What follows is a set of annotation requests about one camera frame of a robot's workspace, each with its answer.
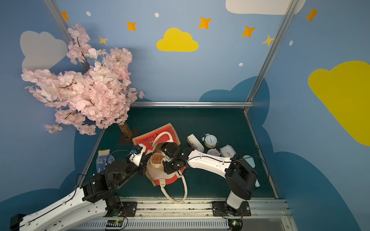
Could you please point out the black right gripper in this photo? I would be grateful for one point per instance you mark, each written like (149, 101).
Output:
(170, 157)

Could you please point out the right small circuit board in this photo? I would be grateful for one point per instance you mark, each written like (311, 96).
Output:
(235, 225)

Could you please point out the light blue brush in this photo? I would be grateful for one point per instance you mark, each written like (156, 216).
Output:
(251, 162)

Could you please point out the aluminium corner post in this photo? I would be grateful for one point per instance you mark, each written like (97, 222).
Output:
(283, 27)
(57, 15)

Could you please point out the white round alarm clock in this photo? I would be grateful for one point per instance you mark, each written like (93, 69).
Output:
(209, 140)

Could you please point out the aluminium left floor rail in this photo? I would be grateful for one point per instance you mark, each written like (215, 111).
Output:
(82, 176)

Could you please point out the pink cherry blossom tree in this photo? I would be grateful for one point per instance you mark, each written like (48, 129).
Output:
(94, 100)

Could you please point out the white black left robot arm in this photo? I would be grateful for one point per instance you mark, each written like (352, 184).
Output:
(95, 198)

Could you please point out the small circuit board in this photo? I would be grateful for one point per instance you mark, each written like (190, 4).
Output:
(114, 224)
(235, 225)

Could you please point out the beige red canvas tote bag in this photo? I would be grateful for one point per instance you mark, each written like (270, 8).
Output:
(153, 144)

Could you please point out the blue white work glove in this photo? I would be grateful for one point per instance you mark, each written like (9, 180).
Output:
(104, 157)

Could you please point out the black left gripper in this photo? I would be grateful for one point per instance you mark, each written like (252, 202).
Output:
(143, 161)

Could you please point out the metal base rail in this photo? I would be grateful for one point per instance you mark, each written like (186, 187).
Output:
(199, 214)

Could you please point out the left small circuit board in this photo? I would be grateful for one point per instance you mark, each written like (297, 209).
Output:
(114, 224)

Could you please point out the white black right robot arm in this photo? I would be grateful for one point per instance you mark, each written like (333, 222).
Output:
(240, 176)

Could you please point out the white rectangular digital clock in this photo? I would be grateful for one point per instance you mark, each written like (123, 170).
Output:
(195, 143)

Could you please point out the aluminium floor rail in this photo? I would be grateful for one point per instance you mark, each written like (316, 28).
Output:
(82, 176)
(260, 154)

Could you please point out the aluminium right corner post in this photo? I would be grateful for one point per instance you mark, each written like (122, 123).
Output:
(283, 27)

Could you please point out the light blue square alarm clock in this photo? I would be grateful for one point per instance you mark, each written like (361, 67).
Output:
(227, 151)

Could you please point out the aluminium back frame rail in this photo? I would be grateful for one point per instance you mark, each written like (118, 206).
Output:
(193, 104)

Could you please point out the aluminium left corner post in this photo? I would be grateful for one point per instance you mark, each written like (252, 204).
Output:
(57, 15)

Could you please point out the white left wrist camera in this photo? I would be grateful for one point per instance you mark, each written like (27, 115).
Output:
(135, 155)

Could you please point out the aluminium right floor rail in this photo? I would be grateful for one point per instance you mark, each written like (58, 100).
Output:
(260, 154)

